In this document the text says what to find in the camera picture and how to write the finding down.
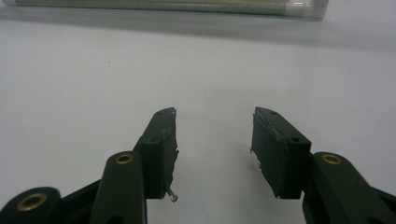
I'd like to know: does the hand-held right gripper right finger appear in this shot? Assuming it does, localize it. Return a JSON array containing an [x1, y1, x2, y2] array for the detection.
[[249, 105, 313, 201]]

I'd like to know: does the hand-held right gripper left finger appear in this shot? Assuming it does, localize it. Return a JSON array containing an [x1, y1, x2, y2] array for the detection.
[[133, 106, 180, 203]]

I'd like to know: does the two-tier metal shoe rack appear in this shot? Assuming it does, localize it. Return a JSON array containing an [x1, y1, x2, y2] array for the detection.
[[0, 0, 331, 21]]

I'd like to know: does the white table mat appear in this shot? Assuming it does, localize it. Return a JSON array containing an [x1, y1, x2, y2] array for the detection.
[[0, 0, 396, 224]]

